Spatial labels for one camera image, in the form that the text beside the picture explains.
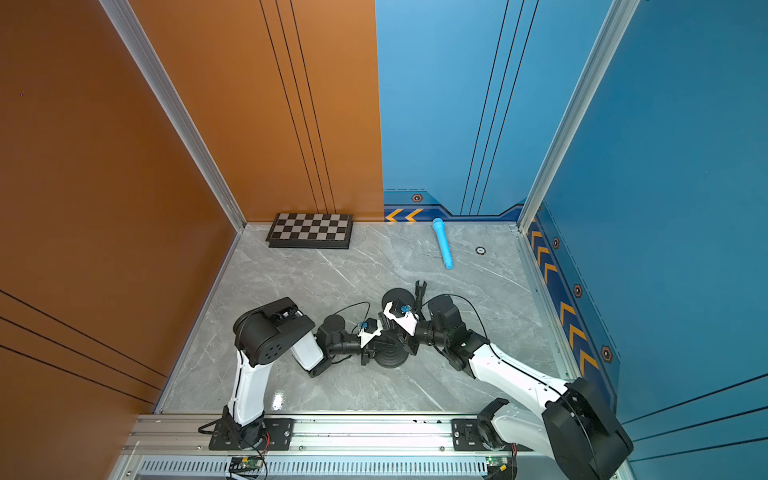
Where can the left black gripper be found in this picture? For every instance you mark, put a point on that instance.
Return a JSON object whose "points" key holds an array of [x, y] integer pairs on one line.
{"points": [[368, 352]]}

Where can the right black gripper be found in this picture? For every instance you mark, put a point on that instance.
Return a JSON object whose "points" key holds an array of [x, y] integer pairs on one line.
{"points": [[401, 334]]}

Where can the black round stand base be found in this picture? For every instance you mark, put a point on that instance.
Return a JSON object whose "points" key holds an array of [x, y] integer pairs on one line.
{"points": [[389, 353]]}

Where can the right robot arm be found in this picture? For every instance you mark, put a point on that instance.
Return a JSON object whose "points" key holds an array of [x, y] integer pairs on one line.
{"points": [[567, 420]]}

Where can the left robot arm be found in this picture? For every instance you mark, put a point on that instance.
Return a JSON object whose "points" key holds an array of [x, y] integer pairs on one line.
{"points": [[262, 336]]}

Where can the light blue toy microphone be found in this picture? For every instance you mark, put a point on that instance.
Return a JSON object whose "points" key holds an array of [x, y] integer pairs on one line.
{"points": [[438, 226]]}

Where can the black white checkerboard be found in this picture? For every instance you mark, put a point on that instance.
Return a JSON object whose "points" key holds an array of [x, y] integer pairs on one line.
{"points": [[311, 231]]}

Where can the right green circuit board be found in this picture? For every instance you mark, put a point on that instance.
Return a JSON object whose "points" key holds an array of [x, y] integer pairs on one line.
{"points": [[502, 467]]}

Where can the green circuit board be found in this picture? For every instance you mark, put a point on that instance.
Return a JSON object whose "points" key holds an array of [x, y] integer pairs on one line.
{"points": [[502, 467], [248, 466]]}

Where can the left green circuit board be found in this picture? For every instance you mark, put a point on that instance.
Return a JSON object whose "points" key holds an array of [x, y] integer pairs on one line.
{"points": [[248, 466]]}

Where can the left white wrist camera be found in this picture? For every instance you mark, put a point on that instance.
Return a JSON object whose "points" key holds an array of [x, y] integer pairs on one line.
{"points": [[369, 329]]}

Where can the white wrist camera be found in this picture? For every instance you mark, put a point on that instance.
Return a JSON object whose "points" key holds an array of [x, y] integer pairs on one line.
{"points": [[402, 315], [369, 329]]}

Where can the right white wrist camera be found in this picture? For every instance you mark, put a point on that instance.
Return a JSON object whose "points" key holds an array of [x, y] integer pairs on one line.
{"points": [[402, 315]]}

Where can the aluminium rail frame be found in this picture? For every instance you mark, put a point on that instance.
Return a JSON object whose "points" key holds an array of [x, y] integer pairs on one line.
{"points": [[323, 445]]}

